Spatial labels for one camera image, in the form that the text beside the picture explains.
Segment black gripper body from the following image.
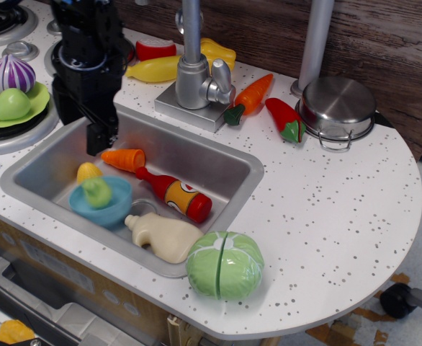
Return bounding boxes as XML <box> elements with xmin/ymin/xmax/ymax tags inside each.
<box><xmin>51</xmin><ymin>63</ymin><xmax>122</xmax><ymax>136</ymax></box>

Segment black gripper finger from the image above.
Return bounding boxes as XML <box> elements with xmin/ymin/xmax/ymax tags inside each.
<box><xmin>86</xmin><ymin>123</ymin><xmax>118</xmax><ymax>156</ymax></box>
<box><xmin>54</xmin><ymin>92</ymin><xmax>84</xmax><ymax>125</ymax></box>

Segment light green toy broccoli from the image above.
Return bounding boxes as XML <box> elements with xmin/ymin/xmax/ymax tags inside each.
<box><xmin>81</xmin><ymin>177</ymin><xmax>112</xmax><ymax>209</ymax></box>

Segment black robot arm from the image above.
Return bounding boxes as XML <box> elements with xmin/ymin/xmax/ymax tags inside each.
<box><xmin>51</xmin><ymin>1</ymin><xmax>128</xmax><ymax>156</ymax></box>

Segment light blue plastic bowl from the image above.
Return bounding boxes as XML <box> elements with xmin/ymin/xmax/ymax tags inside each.
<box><xmin>68</xmin><ymin>176</ymin><xmax>133</xmax><ymax>226</ymax></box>

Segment green plastic plate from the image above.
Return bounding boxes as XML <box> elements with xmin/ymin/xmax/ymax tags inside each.
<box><xmin>0</xmin><ymin>82</ymin><xmax>50</xmax><ymax>128</ymax></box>

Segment yellow toy corn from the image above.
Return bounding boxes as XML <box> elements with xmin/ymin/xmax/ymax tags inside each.
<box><xmin>76</xmin><ymin>162</ymin><xmax>103</xmax><ymax>184</ymax></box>

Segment half orange toy carrot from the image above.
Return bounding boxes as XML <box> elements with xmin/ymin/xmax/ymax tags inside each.
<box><xmin>101</xmin><ymin>148</ymin><xmax>145</xmax><ymax>172</ymax></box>

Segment light green toy pear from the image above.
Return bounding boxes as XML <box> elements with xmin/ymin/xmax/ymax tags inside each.
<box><xmin>0</xmin><ymin>88</ymin><xmax>31</xmax><ymax>121</ymax></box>

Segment red toy cheese wedge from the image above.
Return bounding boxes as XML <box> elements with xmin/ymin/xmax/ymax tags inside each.
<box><xmin>135</xmin><ymin>38</ymin><xmax>176</xmax><ymax>61</ymax></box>

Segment grey stove knob rear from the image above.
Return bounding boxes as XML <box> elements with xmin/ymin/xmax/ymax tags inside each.
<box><xmin>47</xmin><ymin>19</ymin><xmax>62</xmax><ymax>36</ymax></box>

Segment grey stove knob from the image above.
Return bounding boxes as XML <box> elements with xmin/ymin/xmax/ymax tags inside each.
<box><xmin>2</xmin><ymin>40</ymin><xmax>40</xmax><ymax>62</ymax></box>
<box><xmin>47</xmin><ymin>19</ymin><xmax>62</xmax><ymax>36</ymax></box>

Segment purple striped toy onion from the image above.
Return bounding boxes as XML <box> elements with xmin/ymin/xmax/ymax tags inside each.
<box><xmin>0</xmin><ymin>54</ymin><xmax>36</xmax><ymax>94</ymax></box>

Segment yellow toy mustard bottle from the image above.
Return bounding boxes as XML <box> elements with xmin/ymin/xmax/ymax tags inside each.
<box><xmin>125</xmin><ymin>56</ymin><xmax>181</xmax><ymax>83</ymax></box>

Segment black coil burner front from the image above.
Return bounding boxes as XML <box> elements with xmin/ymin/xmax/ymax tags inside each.
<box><xmin>0</xmin><ymin>97</ymin><xmax>59</xmax><ymax>155</ymax></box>

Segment silver toy sink basin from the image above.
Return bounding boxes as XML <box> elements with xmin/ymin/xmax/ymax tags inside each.
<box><xmin>0</xmin><ymin>106</ymin><xmax>264</xmax><ymax>278</ymax></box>

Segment black coil burner rear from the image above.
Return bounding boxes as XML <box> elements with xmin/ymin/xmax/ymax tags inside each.
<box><xmin>0</xmin><ymin>5</ymin><xmax>38</xmax><ymax>47</ymax></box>

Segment silver toy faucet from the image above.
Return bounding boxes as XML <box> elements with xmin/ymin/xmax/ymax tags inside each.
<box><xmin>155</xmin><ymin>1</ymin><xmax>235</xmax><ymax>133</ymax></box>

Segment red toy ketchup bottle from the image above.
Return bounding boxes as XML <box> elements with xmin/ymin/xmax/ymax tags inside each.
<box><xmin>135</xmin><ymin>167</ymin><xmax>212</xmax><ymax>223</ymax></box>

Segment cream toy mayonnaise bottle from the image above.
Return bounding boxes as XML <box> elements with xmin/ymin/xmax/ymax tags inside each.
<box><xmin>125</xmin><ymin>213</ymin><xmax>204</xmax><ymax>264</ymax></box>

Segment green toy cabbage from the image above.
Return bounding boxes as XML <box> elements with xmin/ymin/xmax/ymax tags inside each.
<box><xmin>186</xmin><ymin>231</ymin><xmax>264</xmax><ymax>300</ymax></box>

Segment red toy chili pepper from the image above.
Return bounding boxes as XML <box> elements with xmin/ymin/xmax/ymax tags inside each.
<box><xmin>265</xmin><ymin>98</ymin><xmax>306</xmax><ymax>143</ymax></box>

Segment grey metal pole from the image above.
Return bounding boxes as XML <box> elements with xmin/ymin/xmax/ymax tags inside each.
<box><xmin>291</xmin><ymin>0</ymin><xmax>335</xmax><ymax>98</ymax></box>

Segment stainless steel toy pot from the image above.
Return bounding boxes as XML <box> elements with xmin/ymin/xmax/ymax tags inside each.
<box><xmin>295</xmin><ymin>76</ymin><xmax>377</xmax><ymax>152</ymax></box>

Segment black caster wheel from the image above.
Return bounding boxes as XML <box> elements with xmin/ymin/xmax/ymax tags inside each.
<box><xmin>380</xmin><ymin>283</ymin><xmax>416</xmax><ymax>319</ymax></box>

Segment grey oven door handle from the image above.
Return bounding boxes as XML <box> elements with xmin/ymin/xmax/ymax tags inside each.
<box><xmin>0</xmin><ymin>257</ymin><xmax>100</xmax><ymax>346</ymax></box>

